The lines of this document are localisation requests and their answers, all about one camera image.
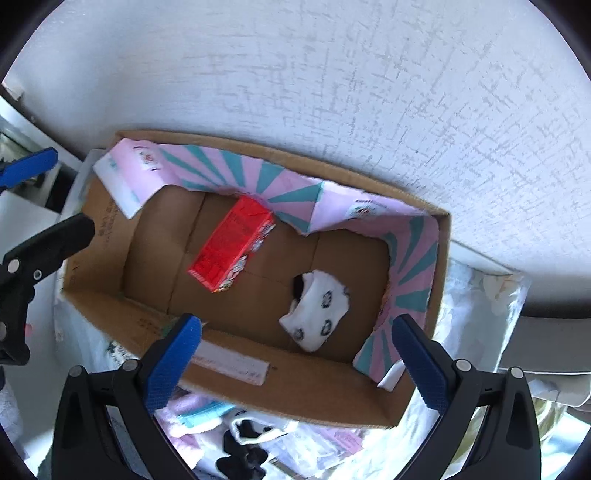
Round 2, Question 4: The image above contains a black scrunchie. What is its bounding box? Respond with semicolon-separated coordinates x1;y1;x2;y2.
215;430;269;480

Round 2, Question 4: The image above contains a blue cosmetic tube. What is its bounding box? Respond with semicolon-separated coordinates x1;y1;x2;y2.
177;400;235;429

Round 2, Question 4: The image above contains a white panda sock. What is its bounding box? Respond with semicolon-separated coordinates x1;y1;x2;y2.
228;412;290;445
279;270;349;353

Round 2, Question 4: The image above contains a floral cloth mat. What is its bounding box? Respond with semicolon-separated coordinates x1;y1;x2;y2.
50;147;591;480

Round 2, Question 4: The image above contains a pink long cosmetic box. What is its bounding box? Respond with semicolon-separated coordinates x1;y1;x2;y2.
320;427;363;455

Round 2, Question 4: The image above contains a red carton box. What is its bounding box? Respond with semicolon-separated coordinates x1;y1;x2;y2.
187;196;276;293

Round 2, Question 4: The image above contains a white panda sock in box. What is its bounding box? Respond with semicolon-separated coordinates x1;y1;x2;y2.
279;270;349;353

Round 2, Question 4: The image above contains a pink teal cardboard box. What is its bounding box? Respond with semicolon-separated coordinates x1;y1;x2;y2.
60;129;452;430

